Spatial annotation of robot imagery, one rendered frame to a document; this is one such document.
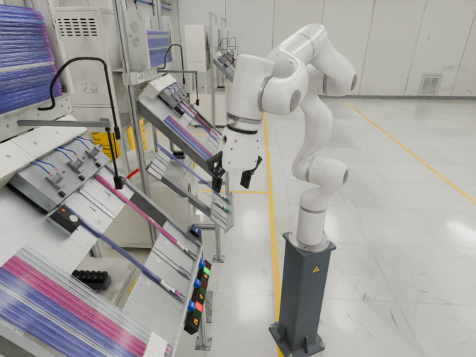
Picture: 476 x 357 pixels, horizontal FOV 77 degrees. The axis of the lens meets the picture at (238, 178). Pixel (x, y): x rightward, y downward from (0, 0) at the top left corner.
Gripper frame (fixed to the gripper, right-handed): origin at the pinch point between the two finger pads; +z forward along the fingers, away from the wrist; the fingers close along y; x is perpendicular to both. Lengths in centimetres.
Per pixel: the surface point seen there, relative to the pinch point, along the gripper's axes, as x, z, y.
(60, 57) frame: 71, -19, -27
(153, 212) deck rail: 50, 37, 2
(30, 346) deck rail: 2, 34, -45
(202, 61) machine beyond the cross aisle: 416, -11, 234
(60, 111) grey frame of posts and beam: 70, 0, -28
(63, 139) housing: 55, 5, -30
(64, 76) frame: 71, -13, -26
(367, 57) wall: 412, -89, 716
